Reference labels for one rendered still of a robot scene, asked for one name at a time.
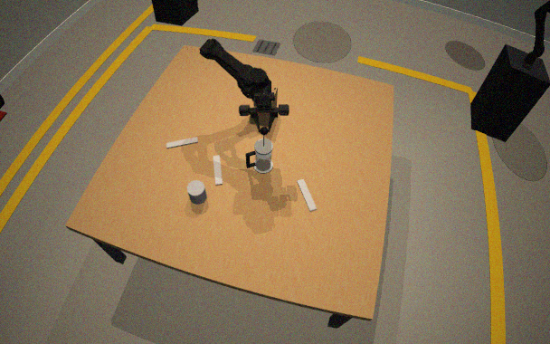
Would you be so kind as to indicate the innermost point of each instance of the white flat bar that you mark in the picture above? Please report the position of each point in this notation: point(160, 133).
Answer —
point(181, 142)
point(217, 170)
point(308, 198)

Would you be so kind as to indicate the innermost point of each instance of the glass french press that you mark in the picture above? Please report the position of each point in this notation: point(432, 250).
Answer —
point(263, 154)

